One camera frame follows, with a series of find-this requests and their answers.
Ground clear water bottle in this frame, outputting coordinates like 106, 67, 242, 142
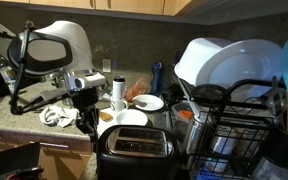
0, 55, 16, 94

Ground wooden upper cabinets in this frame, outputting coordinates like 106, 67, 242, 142
0, 0, 192, 16

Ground stainless steel cup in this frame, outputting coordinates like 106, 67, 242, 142
183, 115, 212, 169

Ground white mug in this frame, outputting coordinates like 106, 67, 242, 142
111, 100, 128, 114

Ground small white bowl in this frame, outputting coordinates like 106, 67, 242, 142
116, 109, 148, 126

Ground black utensil holder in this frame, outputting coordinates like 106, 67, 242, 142
261, 129, 288, 169

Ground white paper towel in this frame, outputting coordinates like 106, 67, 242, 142
97, 108, 117, 136

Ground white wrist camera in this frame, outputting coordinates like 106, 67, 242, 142
64, 71, 106, 91

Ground wooden drawer with handle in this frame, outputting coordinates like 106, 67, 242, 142
0, 130, 92, 180

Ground wooden spoon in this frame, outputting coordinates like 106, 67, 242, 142
99, 112, 113, 122

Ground white black-capped bottle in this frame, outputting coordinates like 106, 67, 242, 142
112, 75, 125, 100

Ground white plate with spoon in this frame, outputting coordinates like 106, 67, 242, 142
132, 94, 164, 111

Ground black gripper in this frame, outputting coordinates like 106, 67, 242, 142
71, 87, 99, 140

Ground large white plate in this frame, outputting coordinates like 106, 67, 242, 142
195, 39, 281, 89

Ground wall power outlet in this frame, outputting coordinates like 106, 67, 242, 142
102, 59, 111, 73

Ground large white bowl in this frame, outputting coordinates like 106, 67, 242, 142
174, 38, 232, 85

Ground orange plastic bag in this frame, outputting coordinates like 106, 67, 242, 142
125, 77, 151, 102

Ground black dish rack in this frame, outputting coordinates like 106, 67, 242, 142
179, 79, 273, 180

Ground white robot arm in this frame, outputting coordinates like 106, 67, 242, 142
0, 20, 106, 141

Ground blue bottle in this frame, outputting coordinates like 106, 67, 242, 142
151, 63, 162, 96

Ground black and steel toaster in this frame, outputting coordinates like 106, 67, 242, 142
96, 125, 180, 180

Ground white crumpled cloth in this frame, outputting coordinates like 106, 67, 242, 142
39, 105, 79, 128

